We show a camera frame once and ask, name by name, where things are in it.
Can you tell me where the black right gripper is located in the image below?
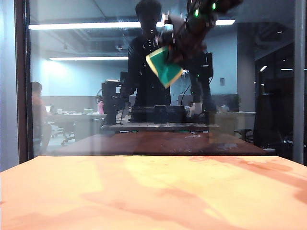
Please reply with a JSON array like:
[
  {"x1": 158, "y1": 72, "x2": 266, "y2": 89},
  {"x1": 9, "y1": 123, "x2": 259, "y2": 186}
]
[{"x1": 157, "y1": 13, "x2": 207, "y2": 64}]

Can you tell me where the green and yellow sponge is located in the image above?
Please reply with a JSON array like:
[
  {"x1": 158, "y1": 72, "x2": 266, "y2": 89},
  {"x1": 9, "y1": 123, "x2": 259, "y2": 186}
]
[{"x1": 145, "y1": 46, "x2": 184, "y2": 89}]

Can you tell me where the dark standing person silhouette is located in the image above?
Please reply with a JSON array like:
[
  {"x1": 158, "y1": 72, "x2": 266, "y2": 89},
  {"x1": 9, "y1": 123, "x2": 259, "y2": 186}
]
[{"x1": 126, "y1": 0, "x2": 204, "y2": 122}]

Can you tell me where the white robot platform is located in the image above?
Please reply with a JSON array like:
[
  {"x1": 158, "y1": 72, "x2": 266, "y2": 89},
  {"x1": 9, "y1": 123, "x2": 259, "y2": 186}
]
[{"x1": 100, "y1": 122, "x2": 218, "y2": 133}]

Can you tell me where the short ceiling light strip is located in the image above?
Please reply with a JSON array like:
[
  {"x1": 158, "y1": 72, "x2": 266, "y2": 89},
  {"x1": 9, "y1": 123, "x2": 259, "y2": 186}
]
[{"x1": 49, "y1": 57, "x2": 130, "y2": 61}]

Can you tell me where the long ceiling light strip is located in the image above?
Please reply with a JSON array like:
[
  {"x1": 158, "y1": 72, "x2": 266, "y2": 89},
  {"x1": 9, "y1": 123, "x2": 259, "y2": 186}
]
[{"x1": 28, "y1": 20, "x2": 236, "y2": 31}]

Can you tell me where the large glass pane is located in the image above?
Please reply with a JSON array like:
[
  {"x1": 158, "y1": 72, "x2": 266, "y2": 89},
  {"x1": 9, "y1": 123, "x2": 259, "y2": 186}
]
[{"x1": 25, "y1": 0, "x2": 297, "y2": 156}]

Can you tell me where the white office desk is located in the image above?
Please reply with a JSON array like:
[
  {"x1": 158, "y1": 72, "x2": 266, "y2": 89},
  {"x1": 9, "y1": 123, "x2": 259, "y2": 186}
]
[{"x1": 42, "y1": 111, "x2": 107, "y2": 142}]

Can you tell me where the black office chair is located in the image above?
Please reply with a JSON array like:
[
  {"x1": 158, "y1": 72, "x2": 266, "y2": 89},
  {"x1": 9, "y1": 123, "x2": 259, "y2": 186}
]
[{"x1": 51, "y1": 119, "x2": 76, "y2": 146}]

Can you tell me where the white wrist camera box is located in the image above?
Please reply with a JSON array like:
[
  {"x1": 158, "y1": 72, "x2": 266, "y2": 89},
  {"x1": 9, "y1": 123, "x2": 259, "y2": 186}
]
[{"x1": 161, "y1": 12, "x2": 171, "y2": 27}]

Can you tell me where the gray window frame post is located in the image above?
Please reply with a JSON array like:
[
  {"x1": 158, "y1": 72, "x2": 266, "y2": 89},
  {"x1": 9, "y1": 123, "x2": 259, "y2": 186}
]
[{"x1": 293, "y1": 0, "x2": 307, "y2": 166}]

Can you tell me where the brown window frame post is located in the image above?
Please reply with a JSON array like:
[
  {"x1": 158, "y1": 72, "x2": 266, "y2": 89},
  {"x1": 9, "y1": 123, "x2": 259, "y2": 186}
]
[{"x1": 14, "y1": 0, "x2": 33, "y2": 163}]

